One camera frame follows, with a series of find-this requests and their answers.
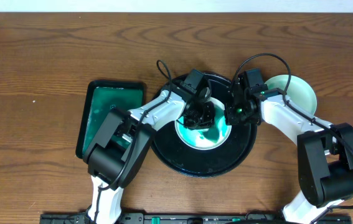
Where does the white plate back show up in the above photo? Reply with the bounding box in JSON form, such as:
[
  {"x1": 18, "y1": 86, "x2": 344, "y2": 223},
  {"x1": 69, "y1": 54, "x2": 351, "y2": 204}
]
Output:
[{"x1": 174, "y1": 97, "x2": 232, "y2": 151}]

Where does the white plate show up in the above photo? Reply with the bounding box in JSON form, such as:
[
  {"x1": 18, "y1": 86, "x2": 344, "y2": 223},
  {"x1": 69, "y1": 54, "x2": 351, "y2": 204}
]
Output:
[
  {"x1": 265, "y1": 75, "x2": 318, "y2": 115},
  {"x1": 174, "y1": 97, "x2": 232, "y2": 151}
]

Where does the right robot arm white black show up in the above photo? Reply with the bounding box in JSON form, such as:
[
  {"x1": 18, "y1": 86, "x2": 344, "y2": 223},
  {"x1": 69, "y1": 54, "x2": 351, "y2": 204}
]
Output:
[{"x1": 225, "y1": 84, "x2": 353, "y2": 223}]

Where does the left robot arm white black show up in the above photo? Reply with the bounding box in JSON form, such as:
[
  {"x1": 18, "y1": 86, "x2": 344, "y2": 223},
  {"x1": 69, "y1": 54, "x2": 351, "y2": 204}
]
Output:
[{"x1": 82, "y1": 86, "x2": 212, "y2": 223}]

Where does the black rectangular soapy water tray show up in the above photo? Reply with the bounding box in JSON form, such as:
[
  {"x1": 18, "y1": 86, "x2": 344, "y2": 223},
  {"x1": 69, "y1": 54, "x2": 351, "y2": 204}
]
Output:
[{"x1": 75, "y1": 80, "x2": 146, "y2": 159}]

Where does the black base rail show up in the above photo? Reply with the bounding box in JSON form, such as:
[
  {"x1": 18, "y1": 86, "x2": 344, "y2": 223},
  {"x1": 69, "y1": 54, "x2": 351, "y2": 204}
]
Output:
[{"x1": 39, "y1": 212, "x2": 352, "y2": 224}]

